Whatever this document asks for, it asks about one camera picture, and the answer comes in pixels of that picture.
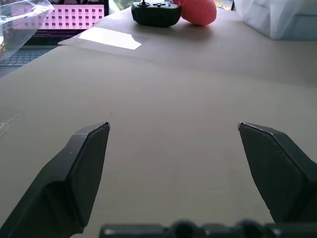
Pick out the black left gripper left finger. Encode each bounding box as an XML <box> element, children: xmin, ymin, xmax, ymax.
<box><xmin>0</xmin><ymin>121</ymin><xmax>111</xmax><ymax>238</ymax></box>

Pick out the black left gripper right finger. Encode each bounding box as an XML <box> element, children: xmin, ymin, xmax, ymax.
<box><xmin>237</xmin><ymin>121</ymin><xmax>317</xmax><ymax>224</ymax></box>

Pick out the small clear plastic wrapper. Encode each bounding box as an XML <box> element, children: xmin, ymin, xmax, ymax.
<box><xmin>0</xmin><ymin>106</ymin><xmax>25</xmax><ymax>139</ymax></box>

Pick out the light blue box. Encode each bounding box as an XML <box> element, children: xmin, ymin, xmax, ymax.
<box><xmin>272</xmin><ymin>11</ymin><xmax>317</xmax><ymax>41</ymax></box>

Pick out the white plastic container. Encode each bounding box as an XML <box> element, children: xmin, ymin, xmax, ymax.
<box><xmin>232</xmin><ymin>0</ymin><xmax>317</xmax><ymax>40</ymax></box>

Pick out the open laptop with pink screen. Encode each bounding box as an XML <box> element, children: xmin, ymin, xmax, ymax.
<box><xmin>0</xmin><ymin>0</ymin><xmax>109</xmax><ymax>78</ymax></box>

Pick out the clear crinkled plastic bag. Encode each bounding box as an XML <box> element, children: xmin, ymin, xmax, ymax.
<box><xmin>0</xmin><ymin>0</ymin><xmax>56</xmax><ymax>60</ymax></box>

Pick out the red plush toy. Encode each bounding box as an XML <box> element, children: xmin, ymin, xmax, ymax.
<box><xmin>173</xmin><ymin>0</ymin><xmax>217</xmax><ymax>27</ymax></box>

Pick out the black remote controller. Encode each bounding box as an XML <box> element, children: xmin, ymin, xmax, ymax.
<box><xmin>131</xmin><ymin>0</ymin><xmax>182</xmax><ymax>28</ymax></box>

